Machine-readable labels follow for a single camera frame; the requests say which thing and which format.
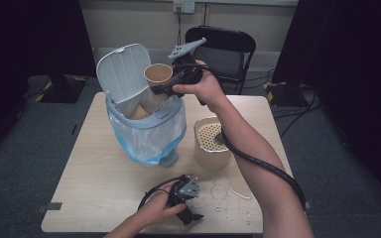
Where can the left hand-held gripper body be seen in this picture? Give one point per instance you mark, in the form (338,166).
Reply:
(189,189)

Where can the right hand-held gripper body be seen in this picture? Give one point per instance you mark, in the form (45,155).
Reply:
(187,72)

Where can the brown paper cup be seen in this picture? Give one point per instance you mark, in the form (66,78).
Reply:
(139,113)
(158,74)

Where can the white lidded trash bin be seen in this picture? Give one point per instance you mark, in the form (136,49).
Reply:
(122,71)

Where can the person's right hand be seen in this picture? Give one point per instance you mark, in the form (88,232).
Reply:
(206,89)

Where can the person's left hand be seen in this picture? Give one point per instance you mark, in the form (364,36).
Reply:
(157,208)

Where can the beige bucket with strainer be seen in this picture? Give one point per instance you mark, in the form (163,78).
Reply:
(211,155)

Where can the black folding chair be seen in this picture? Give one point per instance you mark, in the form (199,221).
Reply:
(223,54)

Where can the clear plastic strip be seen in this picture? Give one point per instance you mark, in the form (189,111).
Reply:
(239,195)

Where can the translucent plastic bin liner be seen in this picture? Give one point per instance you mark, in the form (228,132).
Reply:
(149,139)

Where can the black tape marker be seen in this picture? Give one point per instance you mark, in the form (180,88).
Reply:
(74,129)

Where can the black stand base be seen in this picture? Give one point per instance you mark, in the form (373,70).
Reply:
(63,89)

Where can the black box with yellow tape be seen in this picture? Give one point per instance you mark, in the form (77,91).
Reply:
(286,94)

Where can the grey tape marker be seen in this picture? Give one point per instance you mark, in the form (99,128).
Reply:
(50,207)

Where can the dark curtain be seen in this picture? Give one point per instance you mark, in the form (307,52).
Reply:
(20,43)
(350,66)

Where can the white wall socket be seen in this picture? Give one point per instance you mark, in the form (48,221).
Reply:
(184,6)

